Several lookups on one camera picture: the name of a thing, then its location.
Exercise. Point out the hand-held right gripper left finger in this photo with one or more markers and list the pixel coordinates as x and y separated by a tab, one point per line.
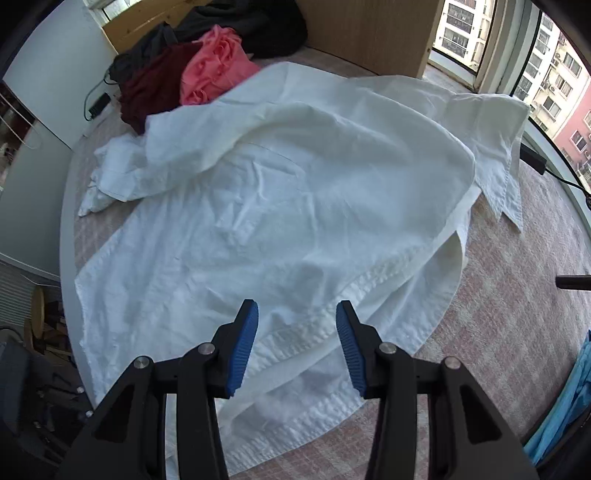
242	350

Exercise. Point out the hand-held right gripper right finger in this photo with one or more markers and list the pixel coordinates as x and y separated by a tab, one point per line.
348	350

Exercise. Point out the white shirt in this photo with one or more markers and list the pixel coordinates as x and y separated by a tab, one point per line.
286	184

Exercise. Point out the wooden stool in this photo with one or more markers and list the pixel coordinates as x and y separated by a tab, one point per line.
39	314

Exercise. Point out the white slatted panel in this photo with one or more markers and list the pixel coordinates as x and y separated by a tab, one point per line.
14	295

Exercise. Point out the pink plaid tablecloth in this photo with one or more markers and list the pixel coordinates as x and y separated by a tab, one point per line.
508	323

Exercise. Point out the blue garment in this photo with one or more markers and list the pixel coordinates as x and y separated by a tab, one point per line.
568	406

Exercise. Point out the black tripod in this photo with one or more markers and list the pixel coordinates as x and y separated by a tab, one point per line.
572	282

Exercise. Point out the white shelf unit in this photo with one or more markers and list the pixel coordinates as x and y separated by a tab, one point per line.
14	124

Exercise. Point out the long black power adapter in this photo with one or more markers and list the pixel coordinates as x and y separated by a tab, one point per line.
531	157

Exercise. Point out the small black charger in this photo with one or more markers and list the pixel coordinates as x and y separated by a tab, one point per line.
99	104

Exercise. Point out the dark red garment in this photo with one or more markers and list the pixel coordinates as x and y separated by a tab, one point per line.
157	83

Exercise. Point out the pink garment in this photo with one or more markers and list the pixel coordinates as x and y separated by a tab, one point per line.
212	69

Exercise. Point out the light wood board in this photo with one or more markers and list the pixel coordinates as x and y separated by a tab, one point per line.
369	32

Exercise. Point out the black garment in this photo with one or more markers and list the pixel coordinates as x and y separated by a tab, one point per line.
268	27

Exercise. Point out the pine wood board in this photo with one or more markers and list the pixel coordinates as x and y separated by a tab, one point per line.
124	32

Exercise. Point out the bay window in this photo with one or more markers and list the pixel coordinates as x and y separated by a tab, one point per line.
545	69

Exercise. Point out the small window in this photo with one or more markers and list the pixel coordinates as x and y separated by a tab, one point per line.
115	7

